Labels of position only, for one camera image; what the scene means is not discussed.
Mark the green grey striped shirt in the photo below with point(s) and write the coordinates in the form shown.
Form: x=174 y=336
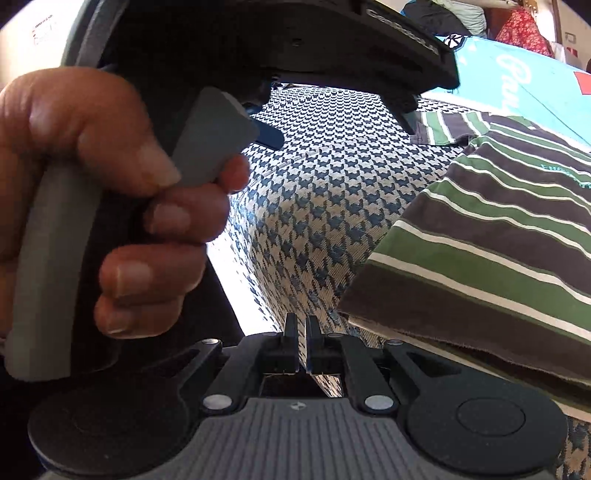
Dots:
x=485 y=240

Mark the blue plane-print bedding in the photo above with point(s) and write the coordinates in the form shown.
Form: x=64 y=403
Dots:
x=508 y=69

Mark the pale green pillow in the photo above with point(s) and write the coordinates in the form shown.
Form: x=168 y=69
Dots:
x=468 y=11

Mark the person's left hand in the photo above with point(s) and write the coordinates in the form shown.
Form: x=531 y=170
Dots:
x=69 y=115

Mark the houndstooth pattern mattress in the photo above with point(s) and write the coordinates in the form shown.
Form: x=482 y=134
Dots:
x=323 y=207

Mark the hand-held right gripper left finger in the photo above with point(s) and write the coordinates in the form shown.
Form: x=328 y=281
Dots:
x=292 y=350

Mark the dark jacket with blue lining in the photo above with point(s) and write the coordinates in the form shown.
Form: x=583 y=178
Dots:
x=429 y=18

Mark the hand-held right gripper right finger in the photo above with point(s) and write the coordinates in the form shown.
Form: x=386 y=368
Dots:
x=314 y=353

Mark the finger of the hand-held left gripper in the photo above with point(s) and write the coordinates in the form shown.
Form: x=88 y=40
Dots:
x=410 y=115
x=273 y=138

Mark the red floral garment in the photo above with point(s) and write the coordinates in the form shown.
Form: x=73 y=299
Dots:
x=524 y=32

